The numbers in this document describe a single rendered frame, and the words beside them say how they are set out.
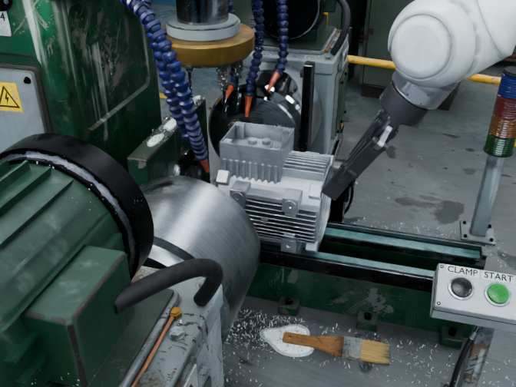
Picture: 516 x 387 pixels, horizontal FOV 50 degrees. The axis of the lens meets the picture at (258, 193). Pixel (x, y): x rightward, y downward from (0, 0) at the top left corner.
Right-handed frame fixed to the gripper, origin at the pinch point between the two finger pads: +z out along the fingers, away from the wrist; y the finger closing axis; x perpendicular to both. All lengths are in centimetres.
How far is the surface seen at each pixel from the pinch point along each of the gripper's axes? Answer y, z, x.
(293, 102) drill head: -27.4, 4.9, -14.0
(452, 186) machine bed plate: -58, 13, 37
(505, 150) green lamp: -33.2, -11.2, 30.7
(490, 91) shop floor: -364, 59, 119
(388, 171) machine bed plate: -62, 23, 22
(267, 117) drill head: -26.7, 11.3, -16.9
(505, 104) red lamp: -33.3, -19.1, 23.5
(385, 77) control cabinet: -321, 83, 41
